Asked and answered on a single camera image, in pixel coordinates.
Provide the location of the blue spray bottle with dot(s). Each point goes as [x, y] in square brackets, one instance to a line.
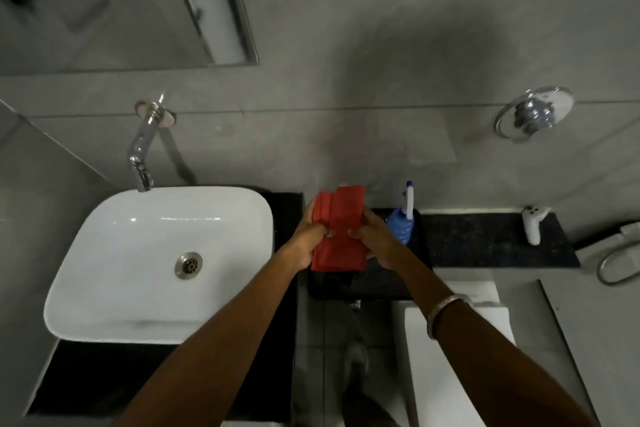
[400, 224]

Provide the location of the white ceramic sink basin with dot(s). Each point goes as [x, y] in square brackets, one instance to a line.
[130, 266]

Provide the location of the wall mirror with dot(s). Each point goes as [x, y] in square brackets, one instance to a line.
[100, 1]

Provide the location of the person's left hand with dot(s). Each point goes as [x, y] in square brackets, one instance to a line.
[302, 244]

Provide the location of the white wall fixture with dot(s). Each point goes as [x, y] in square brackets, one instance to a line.
[602, 249]

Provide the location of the white bidet sprayer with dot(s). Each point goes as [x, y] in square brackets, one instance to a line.
[533, 226]

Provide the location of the person's right thumb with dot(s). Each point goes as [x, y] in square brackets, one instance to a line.
[359, 231]

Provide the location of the white toilet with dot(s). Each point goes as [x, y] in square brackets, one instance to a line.
[430, 381]

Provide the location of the grey shoe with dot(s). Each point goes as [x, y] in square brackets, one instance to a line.
[356, 364]

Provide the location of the person's left thumb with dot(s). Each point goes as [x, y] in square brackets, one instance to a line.
[324, 230]

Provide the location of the person's right hand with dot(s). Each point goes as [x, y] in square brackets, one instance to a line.
[382, 244]

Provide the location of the person's left forearm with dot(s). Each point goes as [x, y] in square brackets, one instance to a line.
[220, 346]

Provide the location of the chrome sink drain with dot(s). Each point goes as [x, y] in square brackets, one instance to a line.
[188, 265]

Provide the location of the chrome wall faucet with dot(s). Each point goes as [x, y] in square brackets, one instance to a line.
[142, 139]

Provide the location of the round chrome wall valve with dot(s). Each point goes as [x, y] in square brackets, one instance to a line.
[534, 112]

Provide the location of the red cloth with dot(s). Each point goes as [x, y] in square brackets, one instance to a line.
[342, 231]

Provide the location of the person's right forearm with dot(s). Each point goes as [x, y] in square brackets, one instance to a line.
[480, 356]

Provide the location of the black sink cabinet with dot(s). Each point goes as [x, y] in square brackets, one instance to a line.
[100, 376]

